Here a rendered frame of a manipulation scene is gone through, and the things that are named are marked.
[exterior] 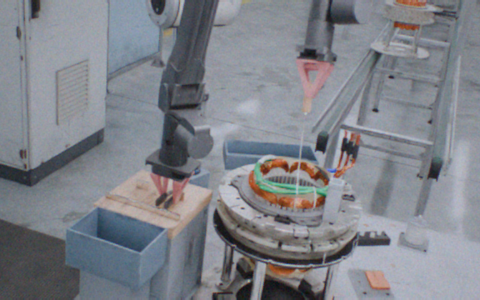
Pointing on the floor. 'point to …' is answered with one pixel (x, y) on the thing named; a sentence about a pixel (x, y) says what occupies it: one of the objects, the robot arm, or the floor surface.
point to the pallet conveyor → (430, 161)
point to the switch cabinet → (37, 85)
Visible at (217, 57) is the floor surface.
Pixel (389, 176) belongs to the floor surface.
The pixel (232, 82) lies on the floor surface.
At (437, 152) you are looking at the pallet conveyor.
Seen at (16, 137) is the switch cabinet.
